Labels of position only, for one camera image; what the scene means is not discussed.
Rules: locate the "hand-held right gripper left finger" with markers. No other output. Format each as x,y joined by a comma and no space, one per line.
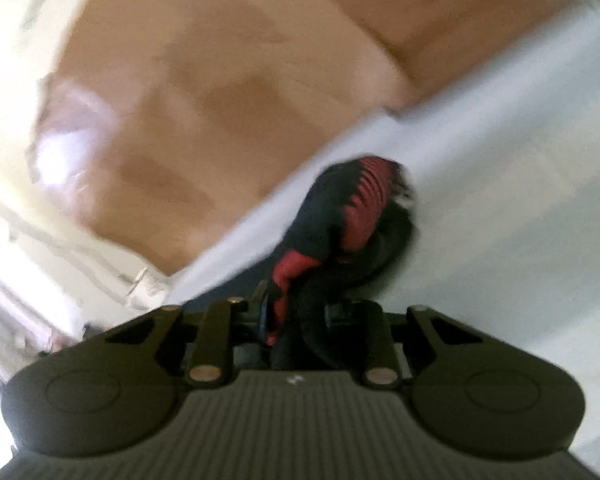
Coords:
211,340

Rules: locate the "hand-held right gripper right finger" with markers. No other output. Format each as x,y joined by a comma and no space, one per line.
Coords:
380,340

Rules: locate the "black patterned sock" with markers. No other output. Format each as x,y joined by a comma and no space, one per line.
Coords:
350,220

